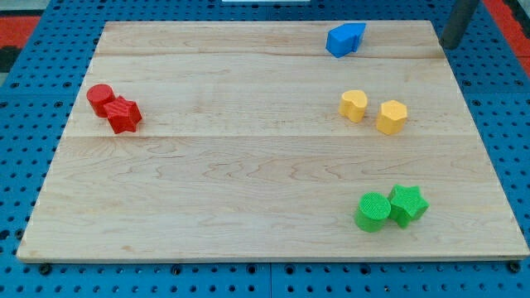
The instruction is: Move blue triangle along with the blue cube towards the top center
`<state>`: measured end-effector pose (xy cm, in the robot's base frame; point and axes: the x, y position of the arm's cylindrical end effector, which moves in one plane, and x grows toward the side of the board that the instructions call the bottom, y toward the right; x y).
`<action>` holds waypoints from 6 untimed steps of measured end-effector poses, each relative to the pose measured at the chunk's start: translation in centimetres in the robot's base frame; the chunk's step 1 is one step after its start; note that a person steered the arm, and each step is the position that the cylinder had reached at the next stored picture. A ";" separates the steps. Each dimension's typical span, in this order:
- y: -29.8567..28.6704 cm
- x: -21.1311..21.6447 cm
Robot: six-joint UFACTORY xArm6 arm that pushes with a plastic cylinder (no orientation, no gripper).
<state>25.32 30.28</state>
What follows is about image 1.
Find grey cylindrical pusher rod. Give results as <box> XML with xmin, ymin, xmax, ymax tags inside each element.
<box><xmin>440</xmin><ymin>0</ymin><xmax>479</xmax><ymax>50</ymax></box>

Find blue triangle block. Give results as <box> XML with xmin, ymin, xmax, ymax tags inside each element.
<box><xmin>342</xmin><ymin>23</ymin><xmax>366</xmax><ymax>52</ymax></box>

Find blue cube block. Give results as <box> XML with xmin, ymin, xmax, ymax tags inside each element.
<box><xmin>325</xmin><ymin>25</ymin><xmax>351</xmax><ymax>58</ymax></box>

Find yellow hexagon block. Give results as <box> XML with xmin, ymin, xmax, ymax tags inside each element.
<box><xmin>376</xmin><ymin>100</ymin><xmax>407</xmax><ymax>135</ymax></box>

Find yellow heart block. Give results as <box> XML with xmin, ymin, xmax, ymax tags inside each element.
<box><xmin>338</xmin><ymin>89</ymin><xmax>368</xmax><ymax>123</ymax></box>

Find green star block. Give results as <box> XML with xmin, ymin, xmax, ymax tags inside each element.
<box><xmin>388</xmin><ymin>185</ymin><xmax>430</xmax><ymax>228</ymax></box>

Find green cylinder block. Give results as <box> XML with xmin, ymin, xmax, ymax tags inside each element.
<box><xmin>354</xmin><ymin>192</ymin><xmax>391</xmax><ymax>233</ymax></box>

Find wooden board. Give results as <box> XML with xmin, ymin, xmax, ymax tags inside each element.
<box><xmin>17</xmin><ymin>21</ymin><xmax>529</xmax><ymax>263</ymax></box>

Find red star block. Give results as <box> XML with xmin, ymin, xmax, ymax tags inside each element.
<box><xmin>104</xmin><ymin>96</ymin><xmax>142</xmax><ymax>134</ymax></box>

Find red cylinder block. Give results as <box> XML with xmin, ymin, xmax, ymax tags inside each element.
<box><xmin>86</xmin><ymin>84</ymin><xmax>116</xmax><ymax>118</ymax></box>

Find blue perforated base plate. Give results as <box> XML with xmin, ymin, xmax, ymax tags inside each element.
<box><xmin>1</xmin><ymin>0</ymin><xmax>529</xmax><ymax>297</ymax></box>

